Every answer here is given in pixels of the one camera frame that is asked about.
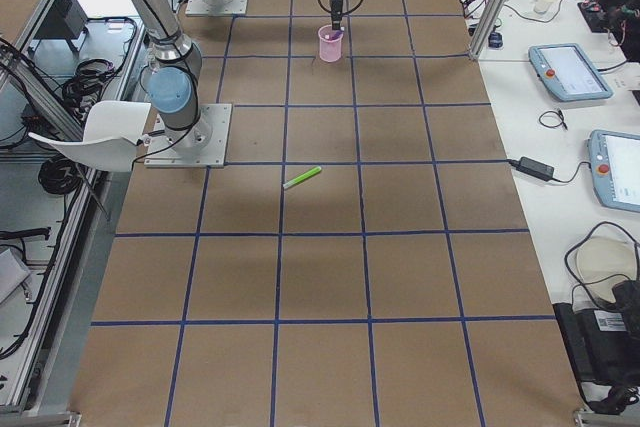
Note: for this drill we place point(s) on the far teach pendant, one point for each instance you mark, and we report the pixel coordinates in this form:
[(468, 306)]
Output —
[(567, 73)]

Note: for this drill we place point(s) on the green marker pen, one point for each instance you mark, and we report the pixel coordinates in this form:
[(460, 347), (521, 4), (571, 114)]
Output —
[(303, 177)]

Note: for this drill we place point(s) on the pink mesh cup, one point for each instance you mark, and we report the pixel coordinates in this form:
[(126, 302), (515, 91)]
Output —
[(329, 50)]

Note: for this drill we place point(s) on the white plastic chair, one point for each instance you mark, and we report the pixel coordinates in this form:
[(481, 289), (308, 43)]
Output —
[(110, 136)]

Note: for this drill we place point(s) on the small blue device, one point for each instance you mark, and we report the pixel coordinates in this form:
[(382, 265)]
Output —
[(495, 40)]

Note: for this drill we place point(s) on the teach pendant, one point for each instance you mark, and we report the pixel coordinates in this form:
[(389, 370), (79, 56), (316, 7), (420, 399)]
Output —
[(614, 159), (567, 73)]

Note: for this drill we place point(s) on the black power adapter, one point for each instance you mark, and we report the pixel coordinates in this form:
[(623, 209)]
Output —
[(533, 168)]

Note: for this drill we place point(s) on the aluminium frame post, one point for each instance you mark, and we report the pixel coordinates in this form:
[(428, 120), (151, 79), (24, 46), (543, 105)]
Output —
[(492, 2)]

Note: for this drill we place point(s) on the white paper cup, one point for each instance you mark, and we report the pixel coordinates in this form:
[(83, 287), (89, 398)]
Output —
[(542, 6)]

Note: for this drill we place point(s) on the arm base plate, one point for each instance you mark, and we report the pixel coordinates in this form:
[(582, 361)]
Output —
[(216, 8), (204, 146)]

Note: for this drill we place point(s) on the near teach pendant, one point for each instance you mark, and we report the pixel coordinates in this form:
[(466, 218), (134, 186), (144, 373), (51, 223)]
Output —
[(614, 159)]

